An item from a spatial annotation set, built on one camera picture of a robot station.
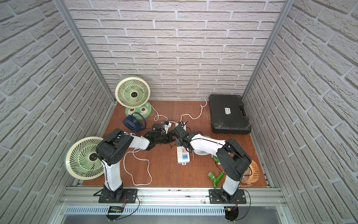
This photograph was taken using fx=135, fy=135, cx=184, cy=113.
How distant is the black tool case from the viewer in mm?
966

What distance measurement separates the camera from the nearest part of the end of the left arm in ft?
2.59

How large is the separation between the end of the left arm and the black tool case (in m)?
0.35

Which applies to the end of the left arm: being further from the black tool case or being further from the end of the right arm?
the black tool case

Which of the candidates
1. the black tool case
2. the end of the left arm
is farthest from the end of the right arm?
the black tool case
